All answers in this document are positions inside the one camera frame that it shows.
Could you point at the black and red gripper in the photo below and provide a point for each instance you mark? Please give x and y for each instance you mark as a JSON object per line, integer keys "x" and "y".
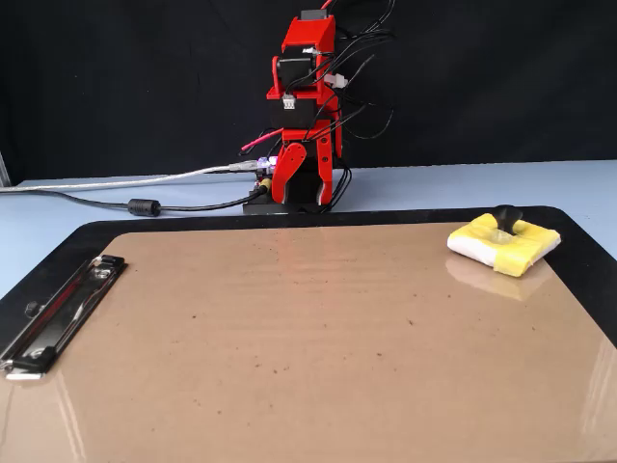
{"x": 294, "y": 113}

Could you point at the yellow sponge with black knob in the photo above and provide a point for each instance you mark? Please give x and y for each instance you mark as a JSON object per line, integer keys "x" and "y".
{"x": 511, "y": 251}

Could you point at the black robot base with board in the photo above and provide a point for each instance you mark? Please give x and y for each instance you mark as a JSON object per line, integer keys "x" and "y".
{"x": 255, "y": 207}

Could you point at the red robot arm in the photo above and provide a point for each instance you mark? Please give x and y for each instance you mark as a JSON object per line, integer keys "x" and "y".
{"x": 308, "y": 34}

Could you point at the brown clipboard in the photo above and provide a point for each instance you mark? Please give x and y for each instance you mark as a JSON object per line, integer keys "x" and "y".
{"x": 308, "y": 386}

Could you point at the black backdrop curtain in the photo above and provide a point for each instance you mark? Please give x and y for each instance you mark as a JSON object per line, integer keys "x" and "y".
{"x": 96, "y": 72}

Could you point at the metal clipboard clip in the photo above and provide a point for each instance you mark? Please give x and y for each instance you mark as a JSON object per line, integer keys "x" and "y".
{"x": 58, "y": 318}

